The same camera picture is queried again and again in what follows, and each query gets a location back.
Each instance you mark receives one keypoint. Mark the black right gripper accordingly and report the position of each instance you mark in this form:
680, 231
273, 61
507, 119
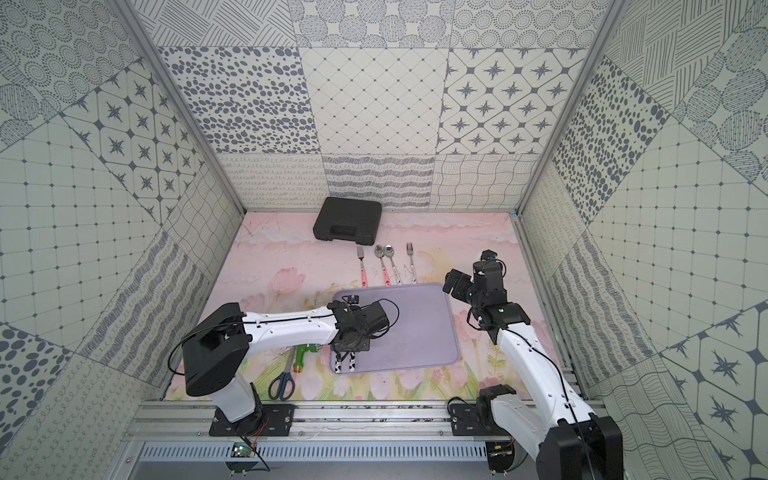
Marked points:
464, 281

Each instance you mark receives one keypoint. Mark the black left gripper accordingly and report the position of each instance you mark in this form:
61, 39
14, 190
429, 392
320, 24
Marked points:
347, 349

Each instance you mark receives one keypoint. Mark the pink handle fork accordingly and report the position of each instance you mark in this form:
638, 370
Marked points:
363, 273

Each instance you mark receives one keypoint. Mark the pink handle spoon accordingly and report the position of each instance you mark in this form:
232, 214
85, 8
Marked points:
379, 253

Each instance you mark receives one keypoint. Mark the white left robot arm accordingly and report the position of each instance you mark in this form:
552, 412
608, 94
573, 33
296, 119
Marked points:
213, 351

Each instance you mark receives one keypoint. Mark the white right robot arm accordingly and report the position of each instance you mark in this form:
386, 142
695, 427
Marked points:
557, 429

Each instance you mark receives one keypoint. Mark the green spray nozzle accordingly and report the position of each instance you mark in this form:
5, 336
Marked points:
300, 353

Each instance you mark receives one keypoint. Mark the lavender placemat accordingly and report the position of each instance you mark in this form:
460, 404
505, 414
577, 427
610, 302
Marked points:
424, 335

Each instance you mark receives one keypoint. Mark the black plastic tool case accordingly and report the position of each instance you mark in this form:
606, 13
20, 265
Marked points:
348, 220

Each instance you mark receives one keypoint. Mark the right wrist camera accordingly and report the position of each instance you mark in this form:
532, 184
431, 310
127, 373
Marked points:
488, 255

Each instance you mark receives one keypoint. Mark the white floral handle spoon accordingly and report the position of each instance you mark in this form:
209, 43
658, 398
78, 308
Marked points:
389, 253

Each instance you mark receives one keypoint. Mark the white floral handle fork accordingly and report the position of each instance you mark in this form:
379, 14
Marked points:
412, 268

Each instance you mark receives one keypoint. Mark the blue handled scissors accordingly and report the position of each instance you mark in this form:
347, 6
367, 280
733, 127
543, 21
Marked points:
283, 386

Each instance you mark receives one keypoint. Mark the aluminium mounting rail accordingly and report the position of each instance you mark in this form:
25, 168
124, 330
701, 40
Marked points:
313, 421

